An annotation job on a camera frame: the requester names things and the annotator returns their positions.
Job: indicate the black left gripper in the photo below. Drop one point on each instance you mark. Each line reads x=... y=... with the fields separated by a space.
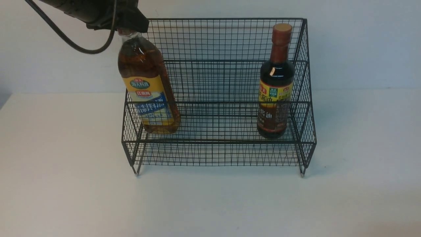
x=98 y=14

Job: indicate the amber cooking wine bottle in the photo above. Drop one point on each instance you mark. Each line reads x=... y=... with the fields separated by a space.
x=141 y=66

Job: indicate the dark soy sauce bottle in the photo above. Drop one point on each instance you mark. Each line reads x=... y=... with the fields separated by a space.
x=276 y=85

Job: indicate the black wire mesh shelf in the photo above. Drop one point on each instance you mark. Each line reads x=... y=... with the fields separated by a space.
x=214 y=66

